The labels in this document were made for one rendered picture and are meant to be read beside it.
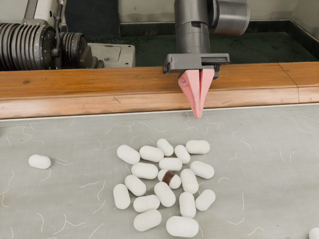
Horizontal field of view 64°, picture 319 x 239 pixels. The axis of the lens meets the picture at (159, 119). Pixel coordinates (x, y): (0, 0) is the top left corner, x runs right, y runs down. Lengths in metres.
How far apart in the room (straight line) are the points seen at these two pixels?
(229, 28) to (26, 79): 0.38
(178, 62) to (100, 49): 0.84
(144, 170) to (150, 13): 2.11
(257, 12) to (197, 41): 2.29
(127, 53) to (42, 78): 0.69
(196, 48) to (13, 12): 2.17
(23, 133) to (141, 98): 0.20
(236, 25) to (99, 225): 0.38
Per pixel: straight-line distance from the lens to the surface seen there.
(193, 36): 0.43
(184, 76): 0.42
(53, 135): 0.44
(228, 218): 0.35
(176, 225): 0.31
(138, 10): 2.37
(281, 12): 2.84
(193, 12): 0.45
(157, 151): 0.37
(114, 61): 1.12
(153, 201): 0.33
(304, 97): 0.57
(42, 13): 0.69
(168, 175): 0.34
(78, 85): 0.49
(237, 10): 0.49
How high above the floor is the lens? 1.04
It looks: 43 degrees down
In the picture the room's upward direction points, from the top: 3 degrees clockwise
